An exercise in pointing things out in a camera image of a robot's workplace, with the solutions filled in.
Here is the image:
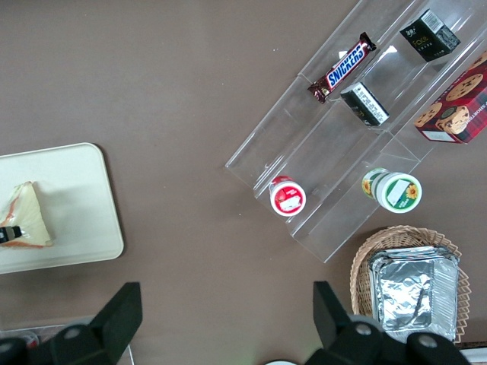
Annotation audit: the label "black carton with Face print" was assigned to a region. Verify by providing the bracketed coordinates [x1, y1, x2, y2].
[399, 8, 463, 63]

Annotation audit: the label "clear acrylic stepped shelf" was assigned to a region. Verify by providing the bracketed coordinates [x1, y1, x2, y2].
[224, 0, 487, 265]

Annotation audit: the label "Snickers chocolate bar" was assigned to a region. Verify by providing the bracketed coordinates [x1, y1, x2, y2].
[307, 31, 378, 105]

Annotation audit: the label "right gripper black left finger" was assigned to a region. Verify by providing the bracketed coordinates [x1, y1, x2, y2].
[49, 281, 144, 365]

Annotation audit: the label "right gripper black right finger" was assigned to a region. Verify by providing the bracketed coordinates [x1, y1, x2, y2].
[312, 281, 384, 360]

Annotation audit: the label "triangular sandwich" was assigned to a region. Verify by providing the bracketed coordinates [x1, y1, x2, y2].
[0, 181, 56, 250]

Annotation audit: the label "light tan wicker basket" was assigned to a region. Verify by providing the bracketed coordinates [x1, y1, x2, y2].
[349, 224, 471, 345]

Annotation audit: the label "black carton with white label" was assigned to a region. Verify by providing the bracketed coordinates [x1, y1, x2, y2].
[339, 81, 390, 128]

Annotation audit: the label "stacked aluminium foil trays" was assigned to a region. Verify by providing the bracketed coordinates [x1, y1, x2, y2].
[368, 246, 461, 343]

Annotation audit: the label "red plaid cookie box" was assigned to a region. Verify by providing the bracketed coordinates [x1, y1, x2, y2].
[413, 50, 487, 146]

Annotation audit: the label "green white sunflower cup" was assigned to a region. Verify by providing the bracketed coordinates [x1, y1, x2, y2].
[361, 167, 423, 214]

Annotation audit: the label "white rectangular snack bin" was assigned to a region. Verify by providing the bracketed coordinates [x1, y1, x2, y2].
[454, 341, 487, 365]

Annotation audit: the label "cream plastic tray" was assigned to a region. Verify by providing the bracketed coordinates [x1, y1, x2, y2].
[0, 141, 126, 275]

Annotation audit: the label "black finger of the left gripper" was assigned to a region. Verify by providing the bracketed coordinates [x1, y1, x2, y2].
[0, 225, 23, 245]

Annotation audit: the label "red white yogurt cup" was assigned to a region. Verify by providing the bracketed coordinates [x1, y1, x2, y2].
[269, 175, 307, 217]

